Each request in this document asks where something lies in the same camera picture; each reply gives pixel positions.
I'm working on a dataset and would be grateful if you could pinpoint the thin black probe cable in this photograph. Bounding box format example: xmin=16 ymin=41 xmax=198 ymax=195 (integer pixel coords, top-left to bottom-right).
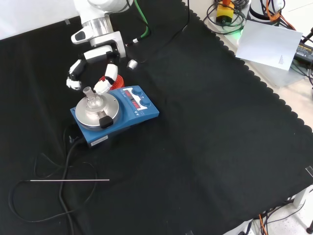
xmin=8 ymin=153 xmax=98 ymax=223

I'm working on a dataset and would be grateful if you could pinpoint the red ribbed ring stand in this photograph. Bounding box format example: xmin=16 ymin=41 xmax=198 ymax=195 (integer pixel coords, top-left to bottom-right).
xmin=99 ymin=74 xmax=124 ymax=91

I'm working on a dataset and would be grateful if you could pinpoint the yellow stop button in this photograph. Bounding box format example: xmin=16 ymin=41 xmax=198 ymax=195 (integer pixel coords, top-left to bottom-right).
xmin=216 ymin=0 xmax=236 ymax=25

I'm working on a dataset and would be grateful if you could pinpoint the thin metal probe rod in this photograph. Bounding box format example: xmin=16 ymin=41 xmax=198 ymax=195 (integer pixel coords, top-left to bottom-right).
xmin=29 ymin=179 xmax=111 ymax=183

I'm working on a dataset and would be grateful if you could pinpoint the heater with blue base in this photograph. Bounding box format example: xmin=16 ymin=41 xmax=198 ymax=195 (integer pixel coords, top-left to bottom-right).
xmin=69 ymin=85 xmax=160 ymax=150

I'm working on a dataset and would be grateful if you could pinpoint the black bench cloth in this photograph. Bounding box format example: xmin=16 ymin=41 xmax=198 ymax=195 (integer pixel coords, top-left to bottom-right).
xmin=0 ymin=0 xmax=313 ymax=235

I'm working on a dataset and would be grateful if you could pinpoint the black power adapter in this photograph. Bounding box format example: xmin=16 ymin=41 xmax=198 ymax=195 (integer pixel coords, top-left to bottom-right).
xmin=292 ymin=41 xmax=313 ymax=62

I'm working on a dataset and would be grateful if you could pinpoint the orange cable bundle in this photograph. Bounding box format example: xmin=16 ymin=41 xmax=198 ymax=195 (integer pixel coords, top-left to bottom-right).
xmin=265 ymin=0 xmax=297 ymax=31

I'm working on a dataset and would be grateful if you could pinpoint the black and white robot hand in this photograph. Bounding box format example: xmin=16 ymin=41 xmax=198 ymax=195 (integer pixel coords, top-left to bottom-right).
xmin=66 ymin=45 xmax=123 ymax=95

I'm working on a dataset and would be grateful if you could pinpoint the green cable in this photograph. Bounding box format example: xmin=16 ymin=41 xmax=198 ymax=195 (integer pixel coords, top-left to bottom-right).
xmin=133 ymin=0 xmax=151 ymax=44

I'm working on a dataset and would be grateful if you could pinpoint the pale board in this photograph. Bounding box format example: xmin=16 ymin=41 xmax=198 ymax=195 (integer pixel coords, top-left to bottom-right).
xmin=235 ymin=20 xmax=304 ymax=72

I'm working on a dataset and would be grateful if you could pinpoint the thick black heater power cable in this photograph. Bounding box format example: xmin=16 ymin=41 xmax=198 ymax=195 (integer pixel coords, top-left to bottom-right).
xmin=58 ymin=137 xmax=85 ymax=235

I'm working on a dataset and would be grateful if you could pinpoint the clear glass round-bottom flask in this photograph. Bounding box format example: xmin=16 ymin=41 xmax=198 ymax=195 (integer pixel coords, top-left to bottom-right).
xmin=82 ymin=86 xmax=102 ymax=110

